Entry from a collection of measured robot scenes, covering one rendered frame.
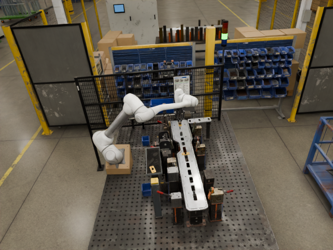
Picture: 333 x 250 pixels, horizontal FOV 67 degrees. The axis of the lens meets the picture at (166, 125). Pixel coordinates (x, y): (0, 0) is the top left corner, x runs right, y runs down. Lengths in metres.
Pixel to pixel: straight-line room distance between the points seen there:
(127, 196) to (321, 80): 3.86
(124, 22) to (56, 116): 4.89
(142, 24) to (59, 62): 4.93
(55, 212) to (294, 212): 3.08
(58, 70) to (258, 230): 3.77
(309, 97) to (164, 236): 3.77
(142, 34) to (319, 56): 5.87
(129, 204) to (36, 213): 1.65
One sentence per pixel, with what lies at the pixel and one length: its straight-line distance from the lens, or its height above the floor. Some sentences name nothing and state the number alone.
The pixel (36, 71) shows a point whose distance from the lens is 4.86.
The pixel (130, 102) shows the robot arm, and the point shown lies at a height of 1.61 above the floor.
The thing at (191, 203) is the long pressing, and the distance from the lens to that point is 2.25.
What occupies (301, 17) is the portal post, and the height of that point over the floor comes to 1.41.
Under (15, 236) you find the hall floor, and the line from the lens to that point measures 3.87.
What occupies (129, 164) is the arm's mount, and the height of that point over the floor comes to 0.82.
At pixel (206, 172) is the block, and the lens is 2.46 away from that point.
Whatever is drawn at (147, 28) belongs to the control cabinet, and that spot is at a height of 0.75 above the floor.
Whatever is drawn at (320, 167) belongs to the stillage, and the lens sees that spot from 4.18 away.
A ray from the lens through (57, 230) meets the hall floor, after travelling 3.67.
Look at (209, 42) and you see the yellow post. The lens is 3.29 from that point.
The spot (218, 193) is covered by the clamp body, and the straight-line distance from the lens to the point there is 2.26.
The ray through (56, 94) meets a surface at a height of 0.81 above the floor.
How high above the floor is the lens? 2.75
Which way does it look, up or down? 34 degrees down
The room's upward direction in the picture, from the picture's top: 4 degrees counter-clockwise
